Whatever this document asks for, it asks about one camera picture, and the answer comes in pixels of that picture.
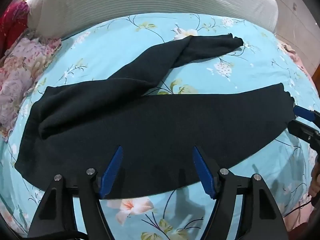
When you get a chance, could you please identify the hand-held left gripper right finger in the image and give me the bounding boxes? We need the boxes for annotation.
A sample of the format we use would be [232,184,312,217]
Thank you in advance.
[192,146,287,240]

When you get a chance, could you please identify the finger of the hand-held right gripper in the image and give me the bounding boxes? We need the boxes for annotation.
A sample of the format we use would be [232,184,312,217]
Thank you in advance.
[293,106,320,124]
[287,120,320,153]

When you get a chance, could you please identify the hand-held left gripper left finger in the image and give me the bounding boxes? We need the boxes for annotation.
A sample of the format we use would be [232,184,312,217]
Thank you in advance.
[27,146,123,240]

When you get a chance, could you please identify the black pants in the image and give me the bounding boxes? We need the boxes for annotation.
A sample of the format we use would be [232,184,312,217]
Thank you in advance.
[14,33,295,200]

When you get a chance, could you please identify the person's right hand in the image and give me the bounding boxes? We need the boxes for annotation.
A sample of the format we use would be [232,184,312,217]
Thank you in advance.
[309,164,320,198]

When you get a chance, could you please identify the blue floral bed sheet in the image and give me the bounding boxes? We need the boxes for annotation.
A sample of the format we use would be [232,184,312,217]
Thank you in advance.
[0,12,320,240]

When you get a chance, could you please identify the pink floral quilt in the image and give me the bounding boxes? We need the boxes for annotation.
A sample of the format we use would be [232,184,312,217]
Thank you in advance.
[0,34,63,138]

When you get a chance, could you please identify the red patterned cloth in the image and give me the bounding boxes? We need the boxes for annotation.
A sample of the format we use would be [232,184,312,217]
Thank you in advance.
[0,1,30,55]

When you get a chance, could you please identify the black cable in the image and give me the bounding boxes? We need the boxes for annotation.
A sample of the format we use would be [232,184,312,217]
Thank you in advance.
[284,197,316,216]

